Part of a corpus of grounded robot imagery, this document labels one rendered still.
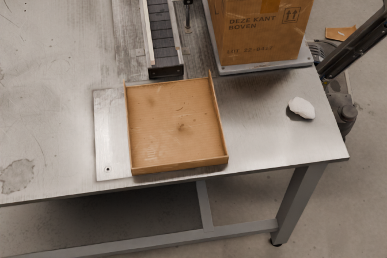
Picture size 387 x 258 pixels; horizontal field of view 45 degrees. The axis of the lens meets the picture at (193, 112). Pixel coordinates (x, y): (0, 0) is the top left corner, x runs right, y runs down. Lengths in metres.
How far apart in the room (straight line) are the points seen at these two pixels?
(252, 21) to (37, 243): 1.16
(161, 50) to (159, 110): 0.20
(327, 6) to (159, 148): 1.91
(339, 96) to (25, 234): 1.43
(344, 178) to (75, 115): 1.35
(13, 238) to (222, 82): 1.02
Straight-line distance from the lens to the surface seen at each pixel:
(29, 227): 1.95
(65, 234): 1.90
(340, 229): 2.18
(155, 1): 1.59
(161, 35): 1.48
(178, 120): 1.34
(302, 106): 1.37
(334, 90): 2.24
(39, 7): 1.72
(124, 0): 1.68
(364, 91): 2.60
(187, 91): 1.40
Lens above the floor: 1.95
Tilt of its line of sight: 56 degrees down
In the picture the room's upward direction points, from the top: 1 degrees clockwise
